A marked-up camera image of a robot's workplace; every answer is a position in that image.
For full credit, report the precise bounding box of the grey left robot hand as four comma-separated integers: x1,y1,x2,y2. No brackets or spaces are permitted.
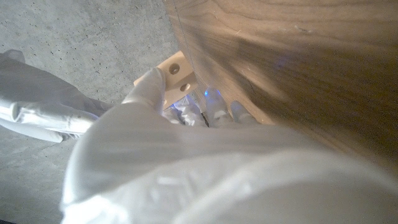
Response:
59,67,398,224

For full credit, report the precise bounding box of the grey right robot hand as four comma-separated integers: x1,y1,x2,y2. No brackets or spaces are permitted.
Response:
0,49,114,144

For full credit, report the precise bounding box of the small wooden block with holes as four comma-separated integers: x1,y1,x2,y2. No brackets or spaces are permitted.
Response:
133,50,199,110

